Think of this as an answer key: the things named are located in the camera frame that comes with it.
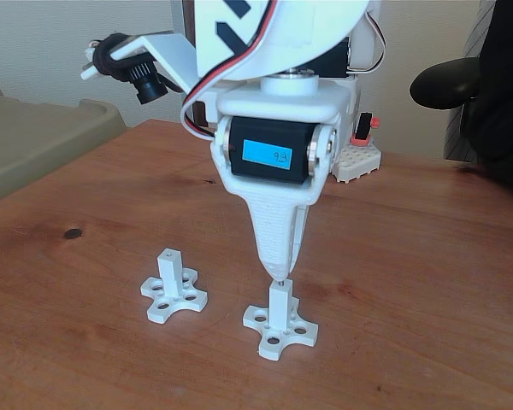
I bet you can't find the red white gripper servo wire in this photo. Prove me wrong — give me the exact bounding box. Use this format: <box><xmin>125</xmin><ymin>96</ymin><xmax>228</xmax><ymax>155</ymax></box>
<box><xmin>180</xmin><ymin>0</ymin><xmax>280</xmax><ymax>140</ymax></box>

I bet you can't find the black chair armrest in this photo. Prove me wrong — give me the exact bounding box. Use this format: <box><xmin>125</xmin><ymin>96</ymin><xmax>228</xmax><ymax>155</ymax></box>
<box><xmin>409</xmin><ymin>57</ymin><xmax>482</xmax><ymax>111</ymax></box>

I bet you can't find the orange and black clamp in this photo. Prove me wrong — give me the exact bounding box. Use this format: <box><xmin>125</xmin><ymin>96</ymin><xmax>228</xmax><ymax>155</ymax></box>
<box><xmin>351</xmin><ymin>111</ymin><xmax>380</xmax><ymax>147</ymax></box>

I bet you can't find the white shoulder servo wire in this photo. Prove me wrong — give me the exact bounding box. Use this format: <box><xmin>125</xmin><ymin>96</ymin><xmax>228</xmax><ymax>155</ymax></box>
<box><xmin>349</xmin><ymin>10</ymin><xmax>388</xmax><ymax>73</ymax></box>

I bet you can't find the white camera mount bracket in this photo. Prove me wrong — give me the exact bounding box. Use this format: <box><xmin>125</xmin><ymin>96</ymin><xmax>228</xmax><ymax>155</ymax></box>
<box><xmin>80</xmin><ymin>33</ymin><xmax>200</xmax><ymax>91</ymax></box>

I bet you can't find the person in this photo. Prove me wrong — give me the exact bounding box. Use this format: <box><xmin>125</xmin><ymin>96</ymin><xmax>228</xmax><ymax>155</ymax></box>
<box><xmin>465</xmin><ymin>0</ymin><xmax>513</xmax><ymax>193</ymax></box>

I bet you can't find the white post stand with holes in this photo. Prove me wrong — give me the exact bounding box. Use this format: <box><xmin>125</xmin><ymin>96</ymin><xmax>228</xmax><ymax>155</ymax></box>
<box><xmin>139</xmin><ymin>248</ymin><xmax>209</xmax><ymax>325</ymax></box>
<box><xmin>242</xmin><ymin>281</ymin><xmax>320</xmax><ymax>360</ymax></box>

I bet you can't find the grey striped cloth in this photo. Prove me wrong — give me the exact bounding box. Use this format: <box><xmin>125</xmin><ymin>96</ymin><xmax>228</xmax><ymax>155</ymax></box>
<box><xmin>443</xmin><ymin>0</ymin><xmax>497</xmax><ymax>164</ymax></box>

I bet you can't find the beige plastic bin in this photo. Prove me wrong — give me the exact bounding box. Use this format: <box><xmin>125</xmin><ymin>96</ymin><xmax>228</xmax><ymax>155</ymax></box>
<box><xmin>0</xmin><ymin>83</ymin><xmax>129</xmax><ymax>208</ymax></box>

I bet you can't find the black camera cable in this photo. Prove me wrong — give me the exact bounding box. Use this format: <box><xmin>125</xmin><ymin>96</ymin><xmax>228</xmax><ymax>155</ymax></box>
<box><xmin>92</xmin><ymin>32</ymin><xmax>185</xmax><ymax>94</ymax></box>

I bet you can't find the small black camera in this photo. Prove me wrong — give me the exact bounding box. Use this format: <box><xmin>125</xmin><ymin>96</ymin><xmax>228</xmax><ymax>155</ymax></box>
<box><xmin>127</xmin><ymin>59</ymin><xmax>168</xmax><ymax>106</ymax></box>

